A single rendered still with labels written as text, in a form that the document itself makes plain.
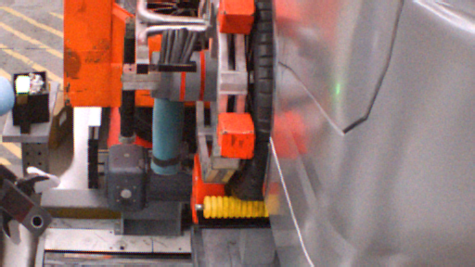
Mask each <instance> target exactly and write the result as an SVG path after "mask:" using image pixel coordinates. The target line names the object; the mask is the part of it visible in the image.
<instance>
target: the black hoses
mask: <svg viewBox="0 0 475 267"><path fill-rule="evenodd" d="M198 39H199V31H191V30H188V28H187V27H182V28H181V29H179V28H177V29H176V31H175V29H170V30H169V31H167V30H164V31H163V32H162V37H161V44H160V60H158V72H196V71H197V64H196V61H190V59H191V56H192V54H193V51H202V48H201V42H198Z"/></svg>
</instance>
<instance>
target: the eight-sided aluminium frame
mask: <svg viewBox="0 0 475 267"><path fill-rule="evenodd" d="M212 1H213V5H214V14H215V18H216V24H217V68H218V70H217V74H218V82H217V93H218V95H217V102H214V101H210V103H211V126H205V124H204V115H203V101H197V129H196V140H197V148H198V149H199V162H200V167H201V180H202V181H203V184H226V183H228V180H229V178H230V177H231V176H232V174H233V173H234V171H238V167H239V163H240V160H241V159H222V158H221V154H219V150H218V145H217V139H216V134H217V120H218V114H219V113H226V111H227V108H226V101H227V94H229V95H235V96H236V98H235V106H234V113H244V107H245V98H246V95H247V92H248V74H247V72H246V58H245V45H244V34H234V50H235V54H236V70H229V69H228V56H227V45H226V33H221V32H219V26H218V17H217V9H218V6H219V2H220V0H212ZM206 12H207V0H201V2H199V17H203V15H206ZM204 40H206V39H205V34H200V35H199V39H198V42H201V48H202V50H205V41H204ZM207 145H212V155H211V157H210V159H209V153H208V148H207Z"/></svg>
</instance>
